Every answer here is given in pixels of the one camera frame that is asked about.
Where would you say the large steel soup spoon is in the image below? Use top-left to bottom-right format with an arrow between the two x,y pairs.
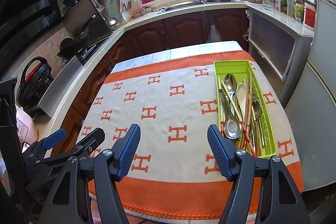
218,89 -> 242,140

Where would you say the small steel teaspoon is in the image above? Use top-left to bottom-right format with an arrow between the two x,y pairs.
252,99 -> 265,147

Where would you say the white ceramic soup spoon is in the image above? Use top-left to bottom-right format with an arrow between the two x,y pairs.
236,83 -> 247,120

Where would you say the steel tablespoon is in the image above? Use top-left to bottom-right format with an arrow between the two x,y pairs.
224,74 -> 237,103

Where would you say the pink appliance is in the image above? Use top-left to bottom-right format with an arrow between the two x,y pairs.
15,105 -> 39,145

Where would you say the orange white H-pattern cloth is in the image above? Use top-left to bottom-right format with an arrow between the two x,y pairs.
79,51 -> 304,223

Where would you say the grey refrigerator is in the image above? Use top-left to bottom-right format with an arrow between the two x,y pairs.
285,0 -> 336,190

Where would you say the black rice cooker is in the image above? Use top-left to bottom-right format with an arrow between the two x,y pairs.
17,56 -> 54,109

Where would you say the green plastic utensil tray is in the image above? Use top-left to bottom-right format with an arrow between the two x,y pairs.
214,60 -> 276,158

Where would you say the grey storage cabinet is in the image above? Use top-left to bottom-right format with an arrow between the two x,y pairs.
246,3 -> 314,107

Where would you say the red label canister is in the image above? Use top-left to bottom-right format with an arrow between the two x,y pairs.
303,2 -> 316,31

